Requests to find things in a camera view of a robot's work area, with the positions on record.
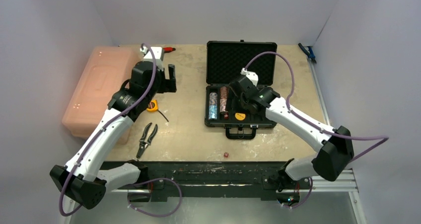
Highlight orange black chip stack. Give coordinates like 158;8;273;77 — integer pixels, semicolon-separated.
220;86;229;99

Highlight black poker set case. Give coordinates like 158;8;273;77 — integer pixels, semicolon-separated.
204;40;277;140

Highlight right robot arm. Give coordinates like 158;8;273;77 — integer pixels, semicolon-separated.
229;72;354;188

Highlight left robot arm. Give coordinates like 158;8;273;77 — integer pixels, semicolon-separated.
50;61;176;216

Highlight yellow big blind button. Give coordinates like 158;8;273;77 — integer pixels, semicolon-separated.
234;113;246;121

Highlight yellow tape measure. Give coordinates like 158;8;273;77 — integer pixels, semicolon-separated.
146;99;169;122

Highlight red utility knife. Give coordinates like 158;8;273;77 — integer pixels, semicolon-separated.
163;47;176;53

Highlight blue chip stack in case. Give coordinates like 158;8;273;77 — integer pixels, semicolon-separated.
209;92;218;106

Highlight light blue chip stack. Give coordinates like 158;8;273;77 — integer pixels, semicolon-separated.
208;105;218;120

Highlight pink translucent storage box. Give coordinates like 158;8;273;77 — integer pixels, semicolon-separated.
62;46;140;140

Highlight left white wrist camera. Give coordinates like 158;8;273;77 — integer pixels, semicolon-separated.
140;46;164;71

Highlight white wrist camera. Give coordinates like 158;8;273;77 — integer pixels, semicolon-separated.
140;46;164;71
241;68;259;86

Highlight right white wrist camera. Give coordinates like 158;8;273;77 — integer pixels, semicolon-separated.
241;68;259;86

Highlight black handled pliers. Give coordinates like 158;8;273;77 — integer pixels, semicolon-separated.
136;123;158;159

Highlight blue handled pliers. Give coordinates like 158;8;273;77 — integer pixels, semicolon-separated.
298;43;317;64

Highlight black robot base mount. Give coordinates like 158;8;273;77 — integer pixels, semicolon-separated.
118;161;310;206

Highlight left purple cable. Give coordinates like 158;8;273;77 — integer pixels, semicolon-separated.
58;43;182;218

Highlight purple cable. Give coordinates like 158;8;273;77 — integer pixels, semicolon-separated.
58;43;182;218
243;52;389;210

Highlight aluminium frame rail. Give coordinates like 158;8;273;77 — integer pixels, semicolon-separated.
60;168;367;224

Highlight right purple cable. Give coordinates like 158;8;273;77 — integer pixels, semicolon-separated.
243;52;389;210

